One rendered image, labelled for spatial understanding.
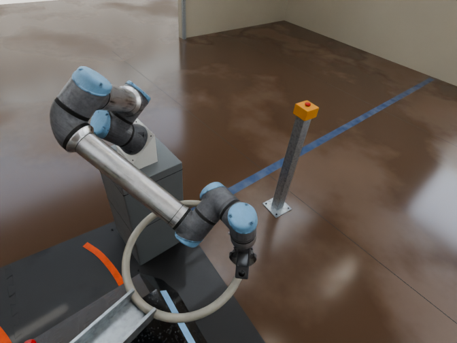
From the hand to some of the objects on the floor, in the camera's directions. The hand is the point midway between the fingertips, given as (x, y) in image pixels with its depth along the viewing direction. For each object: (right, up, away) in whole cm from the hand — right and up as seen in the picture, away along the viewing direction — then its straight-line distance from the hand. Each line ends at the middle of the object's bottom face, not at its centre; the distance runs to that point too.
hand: (243, 264), depth 117 cm
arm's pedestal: (-70, -16, +122) cm, 142 cm away
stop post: (+40, +4, +157) cm, 162 cm away
